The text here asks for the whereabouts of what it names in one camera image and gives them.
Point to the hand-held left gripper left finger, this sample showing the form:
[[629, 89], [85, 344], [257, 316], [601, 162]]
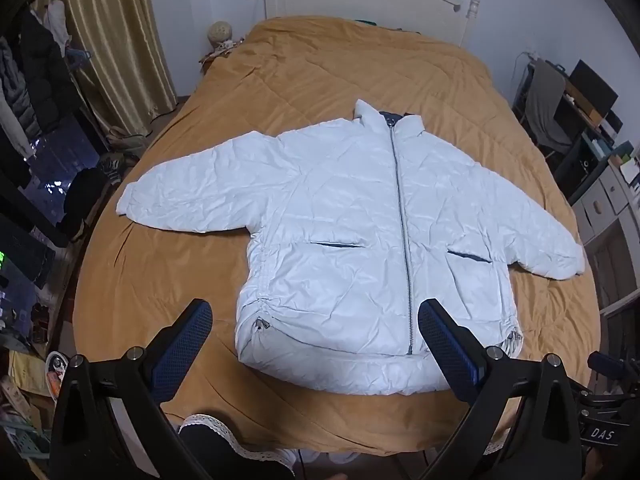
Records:
[[182, 345]]

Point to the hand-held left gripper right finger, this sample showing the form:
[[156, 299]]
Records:
[[447, 350]]

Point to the white puffer jacket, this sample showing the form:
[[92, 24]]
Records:
[[325, 210]]

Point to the white drawer cabinet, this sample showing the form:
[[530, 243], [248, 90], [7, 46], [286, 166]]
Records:
[[607, 210]]

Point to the chair with grey cloth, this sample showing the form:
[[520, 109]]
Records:
[[547, 105]]

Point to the black hanging jacket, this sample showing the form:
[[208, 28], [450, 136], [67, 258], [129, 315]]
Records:
[[47, 75]]

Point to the black monitor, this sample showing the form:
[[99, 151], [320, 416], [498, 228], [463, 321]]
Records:
[[592, 85]]

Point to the bed with orange quilt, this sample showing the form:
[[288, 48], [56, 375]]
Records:
[[325, 70]]

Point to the gold curtain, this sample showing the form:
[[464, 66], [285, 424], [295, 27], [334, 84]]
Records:
[[115, 35]]

